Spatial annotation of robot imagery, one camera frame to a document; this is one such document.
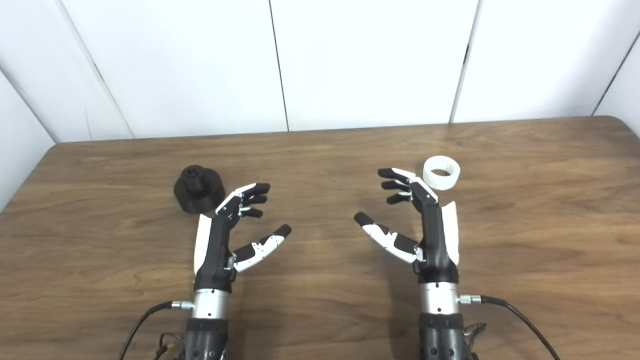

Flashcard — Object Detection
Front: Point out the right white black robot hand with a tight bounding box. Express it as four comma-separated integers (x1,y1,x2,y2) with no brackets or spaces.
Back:
354,167,461,286

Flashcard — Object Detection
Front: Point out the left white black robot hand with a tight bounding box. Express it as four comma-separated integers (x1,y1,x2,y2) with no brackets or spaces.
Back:
193,182,293,294

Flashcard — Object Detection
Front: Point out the round black stepped part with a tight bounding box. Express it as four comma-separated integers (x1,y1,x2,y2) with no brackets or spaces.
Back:
173,165,226,215

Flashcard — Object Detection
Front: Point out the white plastic ring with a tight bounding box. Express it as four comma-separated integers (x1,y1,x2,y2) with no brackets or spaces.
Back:
422,155,461,191

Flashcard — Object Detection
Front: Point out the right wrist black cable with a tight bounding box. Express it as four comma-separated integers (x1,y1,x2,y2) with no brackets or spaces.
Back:
457,294,561,360

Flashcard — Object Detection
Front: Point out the right arm thin wire bundle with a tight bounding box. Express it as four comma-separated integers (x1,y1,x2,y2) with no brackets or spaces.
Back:
462,322,487,351

